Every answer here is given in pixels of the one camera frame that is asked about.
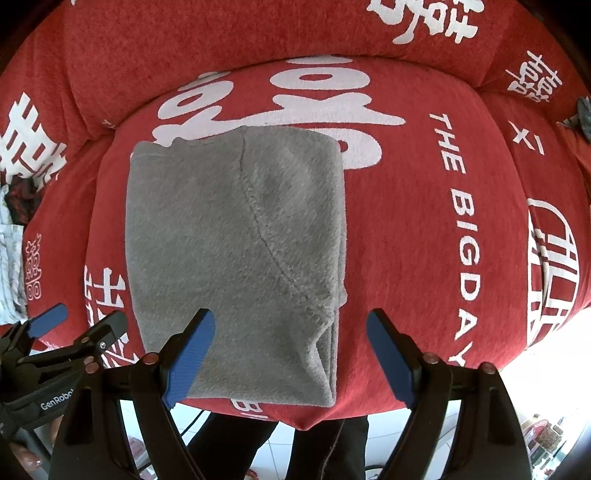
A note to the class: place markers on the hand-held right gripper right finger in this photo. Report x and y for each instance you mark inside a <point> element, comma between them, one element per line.
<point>392,360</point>

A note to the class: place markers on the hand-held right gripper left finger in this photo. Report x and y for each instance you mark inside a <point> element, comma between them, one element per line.
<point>189,360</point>

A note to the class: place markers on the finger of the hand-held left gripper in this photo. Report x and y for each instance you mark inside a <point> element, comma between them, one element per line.
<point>108,330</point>
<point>48,318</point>

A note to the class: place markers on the grey knit sweater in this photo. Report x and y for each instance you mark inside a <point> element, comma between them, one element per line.
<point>221,230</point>

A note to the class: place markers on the person's left hand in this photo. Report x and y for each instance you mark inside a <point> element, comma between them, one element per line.
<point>53,431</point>

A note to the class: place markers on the white patterned cloth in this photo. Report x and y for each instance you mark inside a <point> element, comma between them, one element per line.
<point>9,258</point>

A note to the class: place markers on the person's black pants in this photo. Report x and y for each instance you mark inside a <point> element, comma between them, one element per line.
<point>231,443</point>

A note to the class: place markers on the dark red patterned cloth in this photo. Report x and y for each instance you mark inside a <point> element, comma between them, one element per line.
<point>23,198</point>

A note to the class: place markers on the red printed sofa cover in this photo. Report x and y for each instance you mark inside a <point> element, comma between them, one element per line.
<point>415,230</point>

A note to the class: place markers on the cluttered shelf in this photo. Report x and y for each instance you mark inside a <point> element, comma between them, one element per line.
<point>547,436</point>

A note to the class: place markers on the dark grey cloth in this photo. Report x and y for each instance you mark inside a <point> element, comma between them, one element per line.
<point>585,115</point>

